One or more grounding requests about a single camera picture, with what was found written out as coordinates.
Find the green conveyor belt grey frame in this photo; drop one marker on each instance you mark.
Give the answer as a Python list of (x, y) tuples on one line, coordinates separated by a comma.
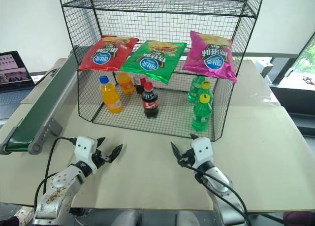
[(37, 112)]

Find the cola bottle red cap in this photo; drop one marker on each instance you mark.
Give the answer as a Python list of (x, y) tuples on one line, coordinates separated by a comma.
[(139, 84), (150, 103)]

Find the red potato chip bag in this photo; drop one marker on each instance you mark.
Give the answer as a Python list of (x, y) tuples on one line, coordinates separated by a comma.
[(108, 54)]

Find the magenta potato chip bag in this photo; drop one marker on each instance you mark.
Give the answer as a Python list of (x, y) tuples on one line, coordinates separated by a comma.
[(211, 56)]

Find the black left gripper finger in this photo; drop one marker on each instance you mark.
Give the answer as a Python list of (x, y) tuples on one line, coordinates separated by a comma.
[(115, 153), (100, 142)]

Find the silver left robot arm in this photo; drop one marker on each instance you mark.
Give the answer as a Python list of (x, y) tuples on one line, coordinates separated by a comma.
[(57, 189)]

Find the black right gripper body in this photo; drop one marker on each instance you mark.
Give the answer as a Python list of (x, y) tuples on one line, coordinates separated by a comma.
[(188, 159)]

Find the dark maroon rounded object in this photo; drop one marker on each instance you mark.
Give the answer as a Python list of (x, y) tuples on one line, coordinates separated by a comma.
[(292, 219)]

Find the grey rounded shape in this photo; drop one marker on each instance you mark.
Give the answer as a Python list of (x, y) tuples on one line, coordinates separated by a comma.
[(126, 218), (188, 219)]

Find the green soda bottle yellow cap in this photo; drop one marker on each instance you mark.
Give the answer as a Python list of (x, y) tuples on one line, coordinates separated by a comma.
[(202, 115), (208, 89)]

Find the black background cabinet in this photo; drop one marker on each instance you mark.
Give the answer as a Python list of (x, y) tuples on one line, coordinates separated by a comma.
[(295, 105)]

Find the orange soda bottle blue cap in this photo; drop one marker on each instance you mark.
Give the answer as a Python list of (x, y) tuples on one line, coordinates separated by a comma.
[(112, 98)]

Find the green potato chip bag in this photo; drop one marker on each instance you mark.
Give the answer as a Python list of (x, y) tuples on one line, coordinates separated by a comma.
[(153, 62)]

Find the open laptop computer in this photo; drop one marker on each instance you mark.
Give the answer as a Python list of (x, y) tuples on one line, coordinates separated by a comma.
[(12, 71)]

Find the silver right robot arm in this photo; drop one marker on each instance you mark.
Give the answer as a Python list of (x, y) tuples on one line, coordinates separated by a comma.
[(221, 184)]

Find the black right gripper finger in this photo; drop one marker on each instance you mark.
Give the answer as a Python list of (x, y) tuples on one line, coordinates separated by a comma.
[(177, 152), (194, 137)]

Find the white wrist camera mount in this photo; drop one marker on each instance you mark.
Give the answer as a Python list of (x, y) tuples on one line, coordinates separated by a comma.
[(85, 148), (202, 149)]

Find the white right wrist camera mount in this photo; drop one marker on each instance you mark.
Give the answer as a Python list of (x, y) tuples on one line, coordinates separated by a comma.
[(202, 149)]

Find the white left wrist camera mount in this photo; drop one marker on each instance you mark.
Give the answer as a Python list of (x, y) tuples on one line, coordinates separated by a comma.
[(85, 148)]

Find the floral patterned cloth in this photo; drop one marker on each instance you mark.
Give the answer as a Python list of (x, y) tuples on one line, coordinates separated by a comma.
[(24, 216)]

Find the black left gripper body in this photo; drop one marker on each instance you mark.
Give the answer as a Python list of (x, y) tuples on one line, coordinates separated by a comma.
[(98, 158)]

